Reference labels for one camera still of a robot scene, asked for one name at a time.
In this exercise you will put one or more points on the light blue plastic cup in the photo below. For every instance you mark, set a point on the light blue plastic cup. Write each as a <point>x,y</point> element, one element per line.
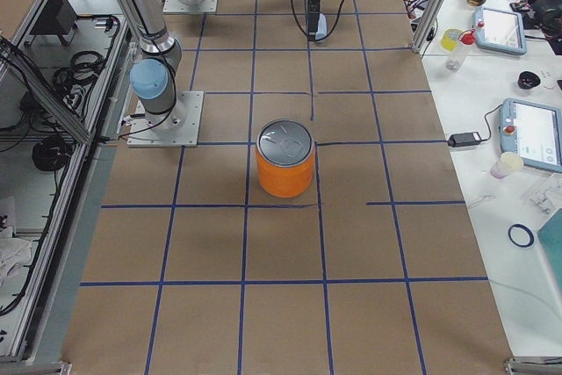
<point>322,28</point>

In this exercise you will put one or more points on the white paper cup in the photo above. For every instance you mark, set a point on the white paper cup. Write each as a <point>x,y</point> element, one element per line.
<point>507,164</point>

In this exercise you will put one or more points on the clear bottle red cap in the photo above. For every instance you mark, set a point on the clear bottle red cap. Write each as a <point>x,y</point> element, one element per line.
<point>462,48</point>

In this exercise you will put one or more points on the orange canister with grey lid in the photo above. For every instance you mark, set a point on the orange canister with grey lid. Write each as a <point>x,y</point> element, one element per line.
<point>285,158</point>

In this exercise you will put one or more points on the upper teach pendant tablet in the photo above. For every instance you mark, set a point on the upper teach pendant tablet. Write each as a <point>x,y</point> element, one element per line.
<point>499,31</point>

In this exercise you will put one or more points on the teach pendant tablet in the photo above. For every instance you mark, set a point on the teach pendant tablet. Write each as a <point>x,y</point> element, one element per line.
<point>499,31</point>
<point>532,131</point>

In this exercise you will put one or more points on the black power adapter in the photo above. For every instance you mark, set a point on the black power adapter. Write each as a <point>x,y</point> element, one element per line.
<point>460,140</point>

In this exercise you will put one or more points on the small black bowl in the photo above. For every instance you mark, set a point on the small black bowl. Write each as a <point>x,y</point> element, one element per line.
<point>528,80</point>

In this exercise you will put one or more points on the lower teach pendant tablet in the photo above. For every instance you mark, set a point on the lower teach pendant tablet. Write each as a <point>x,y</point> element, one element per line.
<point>532,131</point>

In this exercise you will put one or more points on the white crumpled cloth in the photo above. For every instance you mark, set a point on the white crumpled cloth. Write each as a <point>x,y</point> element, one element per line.
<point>15,251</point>

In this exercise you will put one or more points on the aluminium frame post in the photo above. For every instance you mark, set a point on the aluminium frame post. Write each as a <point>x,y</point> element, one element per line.
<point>432,2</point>

